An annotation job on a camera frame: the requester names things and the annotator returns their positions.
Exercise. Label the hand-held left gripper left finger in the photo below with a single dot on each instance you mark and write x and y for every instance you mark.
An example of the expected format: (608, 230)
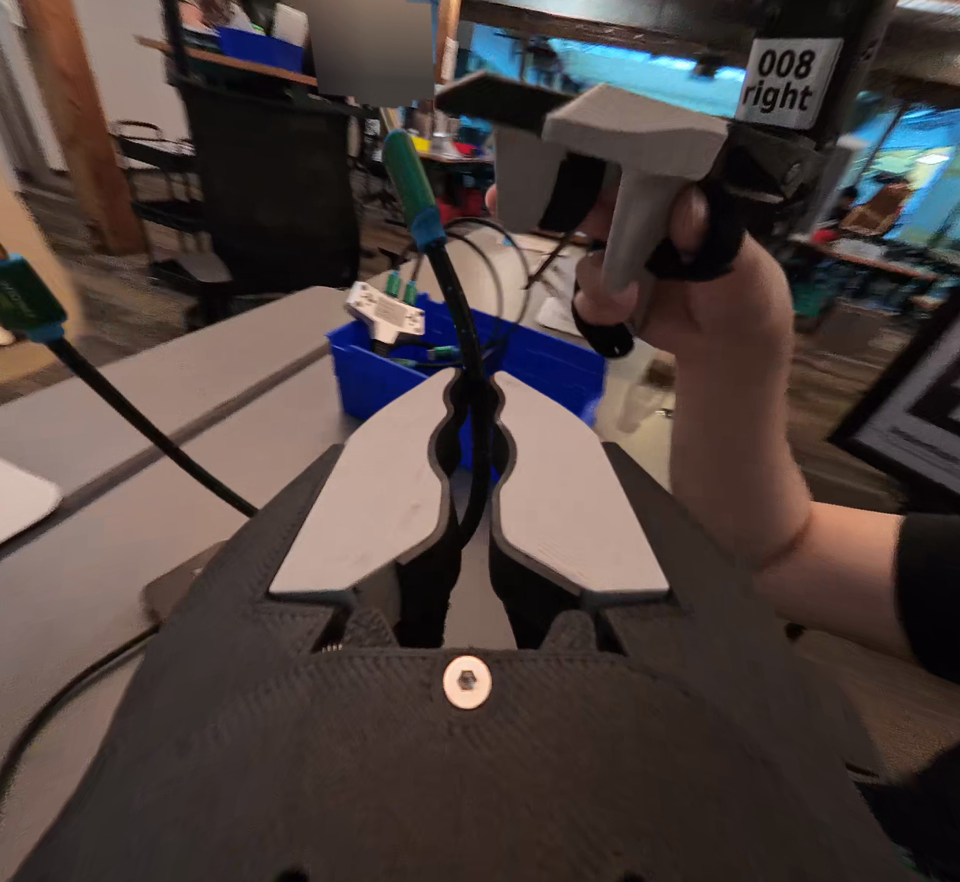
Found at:
(360, 514)

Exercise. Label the wooden support post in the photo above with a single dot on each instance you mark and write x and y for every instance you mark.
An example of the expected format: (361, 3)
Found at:
(67, 87)

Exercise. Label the silver hdmi switch hub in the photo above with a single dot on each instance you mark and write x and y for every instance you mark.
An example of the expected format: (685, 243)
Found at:
(386, 312)

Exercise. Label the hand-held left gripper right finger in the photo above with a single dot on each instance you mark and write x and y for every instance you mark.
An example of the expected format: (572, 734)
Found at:
(577, 514)

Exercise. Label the person's right hand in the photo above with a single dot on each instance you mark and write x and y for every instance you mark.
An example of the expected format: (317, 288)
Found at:
(727, 387)

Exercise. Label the black office chair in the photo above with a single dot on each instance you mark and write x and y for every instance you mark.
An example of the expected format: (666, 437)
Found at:
(277, 192)

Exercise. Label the blue tray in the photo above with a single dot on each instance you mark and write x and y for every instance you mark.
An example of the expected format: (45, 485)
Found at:
(259, 49)

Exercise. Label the blue plastic bin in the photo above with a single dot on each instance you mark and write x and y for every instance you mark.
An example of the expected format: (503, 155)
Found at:
(367, 372)

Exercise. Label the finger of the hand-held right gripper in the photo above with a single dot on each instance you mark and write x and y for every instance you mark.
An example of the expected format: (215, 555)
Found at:
(637, 132)
(525, 169)

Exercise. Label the red storage bin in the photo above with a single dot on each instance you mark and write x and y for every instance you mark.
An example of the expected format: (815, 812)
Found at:
(465, 203)

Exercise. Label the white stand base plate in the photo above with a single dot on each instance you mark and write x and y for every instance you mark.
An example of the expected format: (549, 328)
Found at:
(559, 316)
(22, 499)

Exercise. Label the black hdmi adapter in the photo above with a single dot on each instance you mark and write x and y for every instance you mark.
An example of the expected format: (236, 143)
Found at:
(184, 582)

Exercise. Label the wooden workbench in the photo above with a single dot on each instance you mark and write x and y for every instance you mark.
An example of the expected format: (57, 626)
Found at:
(247, 64)

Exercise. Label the black framed marker sign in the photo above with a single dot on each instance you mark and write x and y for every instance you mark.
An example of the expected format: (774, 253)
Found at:
(915, 417)

